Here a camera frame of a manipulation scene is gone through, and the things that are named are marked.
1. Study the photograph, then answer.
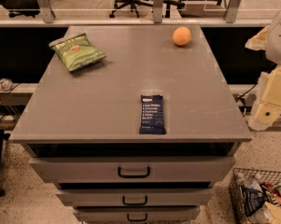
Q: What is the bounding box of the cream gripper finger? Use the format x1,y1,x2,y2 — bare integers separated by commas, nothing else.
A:
245,25,269,50
248,72,272,131

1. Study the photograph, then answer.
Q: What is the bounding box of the green jalapeno chip bag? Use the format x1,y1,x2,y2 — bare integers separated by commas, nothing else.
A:
49,33,106,72

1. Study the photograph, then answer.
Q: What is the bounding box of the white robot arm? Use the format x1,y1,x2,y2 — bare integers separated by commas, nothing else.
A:
245,10,281,131

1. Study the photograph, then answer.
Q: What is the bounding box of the red snack bag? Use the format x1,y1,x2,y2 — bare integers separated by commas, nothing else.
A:
260,182,281,207

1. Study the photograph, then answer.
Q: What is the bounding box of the dark blue snack bag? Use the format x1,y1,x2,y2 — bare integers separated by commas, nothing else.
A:
242,187,266,217

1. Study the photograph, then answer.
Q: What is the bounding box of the orange fruit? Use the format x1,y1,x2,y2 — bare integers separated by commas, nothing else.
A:
173,27,191,46

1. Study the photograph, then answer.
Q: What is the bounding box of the dark blue snack bar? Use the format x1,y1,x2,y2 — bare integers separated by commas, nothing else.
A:
139,95,166,134

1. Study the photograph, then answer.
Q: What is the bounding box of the black office chair centre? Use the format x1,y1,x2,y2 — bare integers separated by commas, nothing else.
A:
109,0,185,23

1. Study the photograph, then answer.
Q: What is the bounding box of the bottom grey drawer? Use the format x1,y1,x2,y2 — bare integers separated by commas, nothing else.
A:
74,206,200,222

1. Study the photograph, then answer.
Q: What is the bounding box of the grey drawer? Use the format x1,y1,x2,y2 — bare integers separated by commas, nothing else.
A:
29,156,235,183
74,206,200,222
57,189,214,207

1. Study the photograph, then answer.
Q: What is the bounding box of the middle grey drawer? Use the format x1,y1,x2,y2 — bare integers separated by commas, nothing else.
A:
57,189,214,207

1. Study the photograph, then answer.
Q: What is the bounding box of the top grey drawer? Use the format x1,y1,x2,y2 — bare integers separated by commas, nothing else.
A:
29,156,235,183

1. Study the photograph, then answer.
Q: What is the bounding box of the crumpled plastic on shelf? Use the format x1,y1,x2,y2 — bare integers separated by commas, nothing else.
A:
0,78,13,91

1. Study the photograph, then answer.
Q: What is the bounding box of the wire basket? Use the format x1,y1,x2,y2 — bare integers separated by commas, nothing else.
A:
229,168,281,224

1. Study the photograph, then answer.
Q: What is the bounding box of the metal railing frame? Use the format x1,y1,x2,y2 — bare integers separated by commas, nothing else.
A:
0,0,281,26

